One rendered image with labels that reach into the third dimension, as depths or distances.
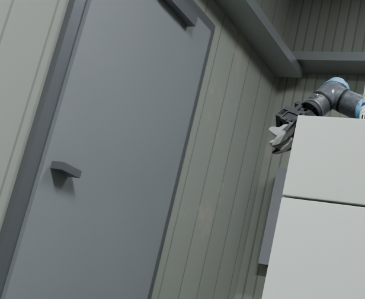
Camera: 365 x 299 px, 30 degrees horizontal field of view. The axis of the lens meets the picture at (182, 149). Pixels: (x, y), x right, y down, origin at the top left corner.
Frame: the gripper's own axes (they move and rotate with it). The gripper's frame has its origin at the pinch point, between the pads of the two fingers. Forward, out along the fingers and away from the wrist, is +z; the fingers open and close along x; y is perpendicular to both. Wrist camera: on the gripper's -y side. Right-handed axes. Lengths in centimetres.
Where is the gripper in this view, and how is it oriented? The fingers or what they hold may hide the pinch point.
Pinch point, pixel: (277, 148)
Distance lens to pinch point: 193.1
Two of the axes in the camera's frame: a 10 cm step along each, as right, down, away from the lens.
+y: -7.3, -3.6, 5.9
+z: -6.8, 5.3, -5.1
